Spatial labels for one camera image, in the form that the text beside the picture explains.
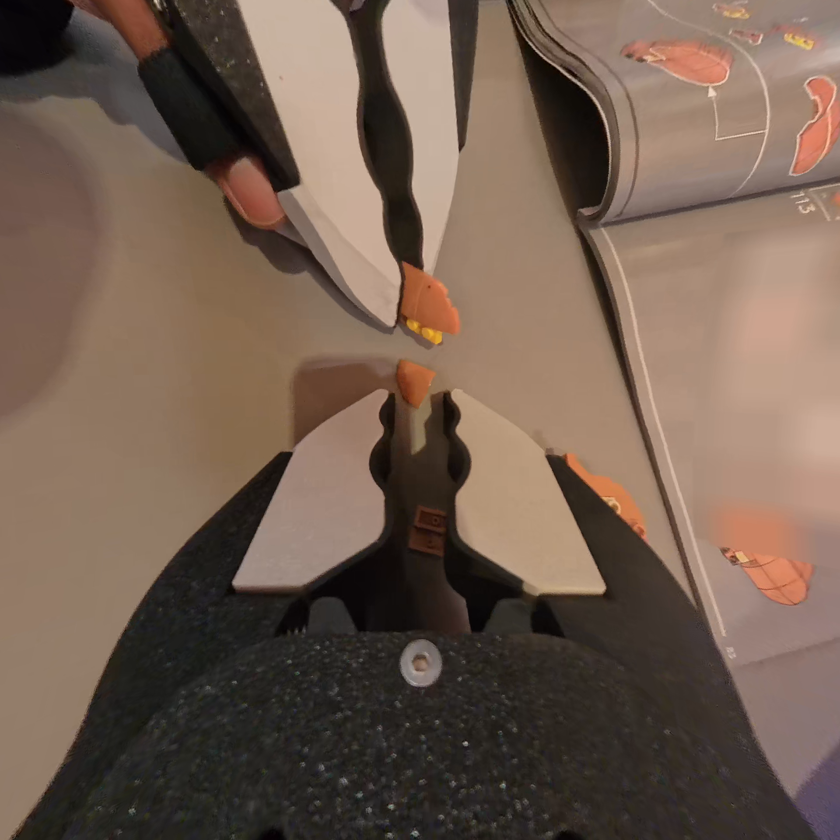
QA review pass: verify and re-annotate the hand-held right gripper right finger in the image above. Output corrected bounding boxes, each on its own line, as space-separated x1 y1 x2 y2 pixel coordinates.
444 389 609 599

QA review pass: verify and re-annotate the brown curved brick piece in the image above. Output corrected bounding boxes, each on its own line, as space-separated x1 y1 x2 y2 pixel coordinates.
398 262 464 349

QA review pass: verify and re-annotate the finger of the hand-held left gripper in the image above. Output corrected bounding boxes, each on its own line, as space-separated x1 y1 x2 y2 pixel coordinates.
381 0 463 273
237 0 403 330

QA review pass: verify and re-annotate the small brown brick plate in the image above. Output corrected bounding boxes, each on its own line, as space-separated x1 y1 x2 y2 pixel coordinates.
406 503 451 556

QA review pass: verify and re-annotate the person's left hand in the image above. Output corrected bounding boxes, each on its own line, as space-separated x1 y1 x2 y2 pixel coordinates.
77 0 288 232

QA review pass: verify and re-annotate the grey instruction booklet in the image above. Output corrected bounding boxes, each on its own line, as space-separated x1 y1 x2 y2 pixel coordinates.
506 0 840 666

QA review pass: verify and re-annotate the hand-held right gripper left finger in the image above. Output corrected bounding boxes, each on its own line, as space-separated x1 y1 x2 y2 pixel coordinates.
234 390 396 595

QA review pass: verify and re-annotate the grey desk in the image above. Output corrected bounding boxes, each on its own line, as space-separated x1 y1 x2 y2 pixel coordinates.
0 0 840 840

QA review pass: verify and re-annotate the round brown brick assembly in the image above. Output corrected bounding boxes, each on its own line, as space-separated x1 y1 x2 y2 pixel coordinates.
565 453 649 543

